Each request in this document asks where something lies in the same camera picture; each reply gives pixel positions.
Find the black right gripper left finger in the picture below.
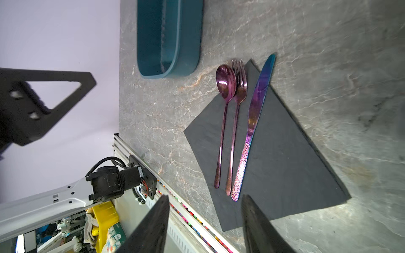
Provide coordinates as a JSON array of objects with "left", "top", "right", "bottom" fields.
[{"left": 116, "top": 195, "right": 170, "bottom": 253}]

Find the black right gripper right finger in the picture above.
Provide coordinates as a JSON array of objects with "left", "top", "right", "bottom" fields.
[{"left": 242, "top": 195, "right": 295, "bottom": 253}]

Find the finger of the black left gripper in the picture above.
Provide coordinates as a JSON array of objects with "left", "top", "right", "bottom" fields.
[{"left": 1, "top": 68, "right": 97, "bottom": 152}]

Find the iridescent purple table knife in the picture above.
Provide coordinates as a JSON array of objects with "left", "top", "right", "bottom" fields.
[{"left": 231, "top": 54, "right": 276, "bottom": 202}]

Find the purple metallic spoon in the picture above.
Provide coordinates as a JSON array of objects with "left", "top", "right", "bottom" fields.
[{"left": 214, "top": 64, "right": 236, "bottom": 189}]

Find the purple metallic fork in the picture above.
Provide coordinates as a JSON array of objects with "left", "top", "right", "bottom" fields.
[{"left": 225, "top": 60, "right": 248, "bottom": 196}]

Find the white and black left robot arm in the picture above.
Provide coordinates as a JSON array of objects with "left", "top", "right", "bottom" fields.
[{"left": 1, "top": 68, "right": 156, "bottom": 241}]

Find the teal plastic cutlery bin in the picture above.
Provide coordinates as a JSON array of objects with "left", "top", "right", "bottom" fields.
[{"left": 137, "top": 0, "right": 204, "bottom": 79}]

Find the yellow clutter outside enclosure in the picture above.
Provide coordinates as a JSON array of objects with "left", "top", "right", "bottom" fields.
[{"left": 83, "top": 201, "right": 127, "bottom": 253}]

